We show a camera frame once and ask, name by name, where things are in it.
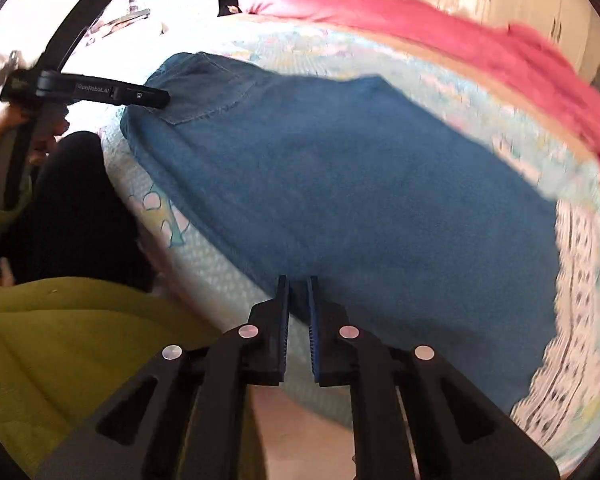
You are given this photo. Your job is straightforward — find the person's black trouser legs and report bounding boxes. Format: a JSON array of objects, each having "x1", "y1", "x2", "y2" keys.
[{"x1": 0, "y1": 131, "x2": 155, "y2": 295}]

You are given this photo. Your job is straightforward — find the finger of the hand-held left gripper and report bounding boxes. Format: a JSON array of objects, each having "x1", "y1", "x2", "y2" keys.
[{"x1": 122, "y1": 86, "x2": 172, "y2": 109}]

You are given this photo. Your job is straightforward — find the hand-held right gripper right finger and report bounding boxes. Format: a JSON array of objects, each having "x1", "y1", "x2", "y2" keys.
[{"x1": 306, "y1": 275, "x2": 562, "y2": 480}]

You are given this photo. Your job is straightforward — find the person's yellow-green shirt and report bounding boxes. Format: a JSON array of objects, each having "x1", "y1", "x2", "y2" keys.
[{"x1": 0, "y1": 277, "x2": 255, "y2": 480}]

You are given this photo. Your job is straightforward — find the pink blanket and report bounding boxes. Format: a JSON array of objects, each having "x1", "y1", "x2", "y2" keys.
[{"x1": 237, "y1": 0, "x2": 600, "y2": 196}]

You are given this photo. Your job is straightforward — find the blue denim pants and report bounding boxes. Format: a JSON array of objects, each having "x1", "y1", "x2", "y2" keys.
[{"x1": 120, "y1": 51, "x2": 600, "y2": 456}]

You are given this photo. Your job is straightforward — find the cartoon cat printed bedsheet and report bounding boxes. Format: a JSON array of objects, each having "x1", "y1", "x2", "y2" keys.
[{"x1": 62, "y1": 15, "x2": 600, "y2": 466}]

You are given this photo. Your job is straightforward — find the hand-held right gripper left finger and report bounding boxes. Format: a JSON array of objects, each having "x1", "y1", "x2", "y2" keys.
[{"x1": 35, "y1": 275, "x2": 291, "y2": 480}]

